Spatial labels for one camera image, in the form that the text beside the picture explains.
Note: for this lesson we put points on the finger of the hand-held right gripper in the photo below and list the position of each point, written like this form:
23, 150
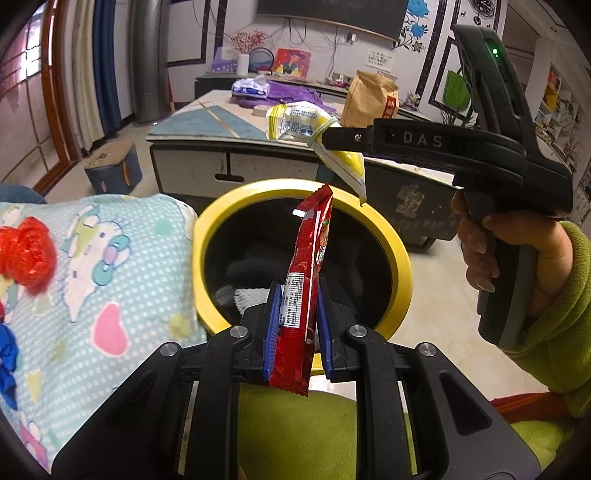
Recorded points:
346, 138

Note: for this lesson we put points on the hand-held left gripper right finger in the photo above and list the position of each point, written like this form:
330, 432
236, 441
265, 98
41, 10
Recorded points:
324, 341

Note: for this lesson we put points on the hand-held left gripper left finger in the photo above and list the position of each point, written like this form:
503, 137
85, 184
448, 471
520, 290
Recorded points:
272, 341

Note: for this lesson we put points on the pale purple foam net sleeve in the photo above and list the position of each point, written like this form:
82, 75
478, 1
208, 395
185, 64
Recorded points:
244, 297

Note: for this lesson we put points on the yellow white snack packet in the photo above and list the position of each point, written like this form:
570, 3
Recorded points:
295, 122

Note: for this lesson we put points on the long red snack packet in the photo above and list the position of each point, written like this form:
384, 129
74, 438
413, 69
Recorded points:
302, 277

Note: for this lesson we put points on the yellow rimmed trash bin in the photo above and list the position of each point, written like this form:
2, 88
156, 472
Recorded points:
258, 190

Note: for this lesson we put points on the red plastic wrapper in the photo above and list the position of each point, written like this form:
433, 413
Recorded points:
27, 254

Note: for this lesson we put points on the blue plastic wrapper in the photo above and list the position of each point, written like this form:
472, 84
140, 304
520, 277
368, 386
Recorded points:
7, 355

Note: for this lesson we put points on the person's right forearm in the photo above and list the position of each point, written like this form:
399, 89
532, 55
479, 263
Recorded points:
572, 323

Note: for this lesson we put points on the person's right hand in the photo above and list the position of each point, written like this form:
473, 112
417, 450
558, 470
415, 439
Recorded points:
547, 251

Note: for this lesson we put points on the brown paper bag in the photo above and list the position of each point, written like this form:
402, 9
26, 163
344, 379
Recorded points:
364, 101

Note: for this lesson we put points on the purple cloth bag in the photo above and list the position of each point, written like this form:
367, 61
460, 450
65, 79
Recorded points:
286, 92

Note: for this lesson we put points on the colourful picture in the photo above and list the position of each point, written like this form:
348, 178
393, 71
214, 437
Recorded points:
293, 62

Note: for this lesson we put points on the person's green fleece clothing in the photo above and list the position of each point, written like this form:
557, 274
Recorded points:
295, 438

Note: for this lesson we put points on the white blue tissue pack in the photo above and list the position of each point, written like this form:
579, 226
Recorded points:
249, 87

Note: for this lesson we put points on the white vase with red flowers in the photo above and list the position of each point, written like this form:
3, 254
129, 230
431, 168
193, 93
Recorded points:
242, 64

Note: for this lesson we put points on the purple card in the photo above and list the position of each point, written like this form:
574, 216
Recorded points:
221, 64

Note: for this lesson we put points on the dark television cabinet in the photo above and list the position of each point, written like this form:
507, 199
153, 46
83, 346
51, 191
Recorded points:
207, 85

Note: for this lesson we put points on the marble top coffee table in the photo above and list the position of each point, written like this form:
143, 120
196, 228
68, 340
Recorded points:
194, 120

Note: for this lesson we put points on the cartoon cat printed blanket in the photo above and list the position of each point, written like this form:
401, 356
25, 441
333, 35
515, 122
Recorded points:
92, 277

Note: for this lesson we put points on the silver standing air conditioner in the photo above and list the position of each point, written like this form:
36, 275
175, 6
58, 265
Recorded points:
150, 60

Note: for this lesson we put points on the orange cloth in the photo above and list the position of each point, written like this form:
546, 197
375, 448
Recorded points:
531, 408

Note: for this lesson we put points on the blue storage stool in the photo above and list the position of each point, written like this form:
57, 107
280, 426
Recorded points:
115, 170

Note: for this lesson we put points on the narrow blue curtain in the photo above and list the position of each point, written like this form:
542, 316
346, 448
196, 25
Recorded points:
106, 69

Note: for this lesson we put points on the narrow beige curtain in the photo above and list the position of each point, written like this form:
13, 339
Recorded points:
85, 69

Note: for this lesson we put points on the blue sofa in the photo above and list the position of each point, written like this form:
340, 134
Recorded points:
18, 194

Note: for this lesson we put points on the wooden framed glass door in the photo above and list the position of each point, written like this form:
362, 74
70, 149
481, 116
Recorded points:
27, 115

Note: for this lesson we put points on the white wall shelf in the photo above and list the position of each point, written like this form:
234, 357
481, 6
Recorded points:
554, 106

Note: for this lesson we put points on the white paper wall note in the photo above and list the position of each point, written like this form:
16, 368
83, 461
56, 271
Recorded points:
381, 59

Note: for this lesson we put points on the wall-mounted television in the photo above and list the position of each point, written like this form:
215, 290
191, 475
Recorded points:
332, 14

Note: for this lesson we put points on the blue flower wall decal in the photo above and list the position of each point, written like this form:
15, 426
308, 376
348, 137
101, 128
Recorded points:
418, 30

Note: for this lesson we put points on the black wall clock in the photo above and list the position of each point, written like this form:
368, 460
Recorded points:
482, 7

